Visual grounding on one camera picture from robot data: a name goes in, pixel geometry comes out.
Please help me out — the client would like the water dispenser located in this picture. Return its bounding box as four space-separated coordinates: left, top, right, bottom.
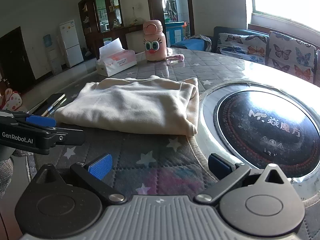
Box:
43 34 63 74

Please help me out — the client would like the dark blue sofa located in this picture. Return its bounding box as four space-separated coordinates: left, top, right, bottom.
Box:
214 26 320 88

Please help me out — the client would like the white tissue pack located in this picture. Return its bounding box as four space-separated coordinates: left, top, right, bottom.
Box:
96 37 137 77

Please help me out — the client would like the pink spotted bag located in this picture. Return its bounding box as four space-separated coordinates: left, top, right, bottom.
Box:
0 89 23 110

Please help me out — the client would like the blue plastic drawer cabinet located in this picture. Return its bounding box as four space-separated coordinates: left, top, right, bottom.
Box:
165 21 187 48

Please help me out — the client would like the person's left forearm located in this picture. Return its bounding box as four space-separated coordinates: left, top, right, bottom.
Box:
0 156 14 198

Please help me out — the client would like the cream garment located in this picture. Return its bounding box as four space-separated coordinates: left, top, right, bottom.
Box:
54 76 200 137

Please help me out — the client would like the black smartphone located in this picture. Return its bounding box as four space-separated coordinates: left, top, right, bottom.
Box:
32 93 67 117

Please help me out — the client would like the dark wooden display cabinet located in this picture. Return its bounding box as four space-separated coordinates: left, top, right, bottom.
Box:
78 0 145 60

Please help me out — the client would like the white refrigerator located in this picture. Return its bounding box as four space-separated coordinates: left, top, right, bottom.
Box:
59 19 84 68

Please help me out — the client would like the wide butterfly print cushion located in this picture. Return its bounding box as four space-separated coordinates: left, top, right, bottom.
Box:
217 32 268 65

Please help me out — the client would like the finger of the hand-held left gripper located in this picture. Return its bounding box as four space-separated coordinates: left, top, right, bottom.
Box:
0 111 57 128
50 129 85 147

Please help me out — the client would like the pink bottle strap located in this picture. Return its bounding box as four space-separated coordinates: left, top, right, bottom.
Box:
165 54 185 63

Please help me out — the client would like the round built-in induction cooker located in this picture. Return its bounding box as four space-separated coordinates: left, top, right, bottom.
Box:
199 81 320 200

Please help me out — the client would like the dark wooden door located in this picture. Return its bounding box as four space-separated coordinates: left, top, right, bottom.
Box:
0 26 35 93

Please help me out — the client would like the dark wooden door frame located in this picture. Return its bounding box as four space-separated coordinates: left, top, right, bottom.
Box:
145 0 195 48

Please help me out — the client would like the blue cloth on sofa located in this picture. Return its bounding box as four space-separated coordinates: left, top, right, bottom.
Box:
171 34 212 53

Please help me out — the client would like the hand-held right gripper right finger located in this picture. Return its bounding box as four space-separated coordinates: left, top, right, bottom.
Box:
195 153 290 204

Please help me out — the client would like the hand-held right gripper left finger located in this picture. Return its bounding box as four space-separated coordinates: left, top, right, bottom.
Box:
31 152 125 203

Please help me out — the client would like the pink cartoon face bottle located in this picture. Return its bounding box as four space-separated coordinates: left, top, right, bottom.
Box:
142 20 167 62

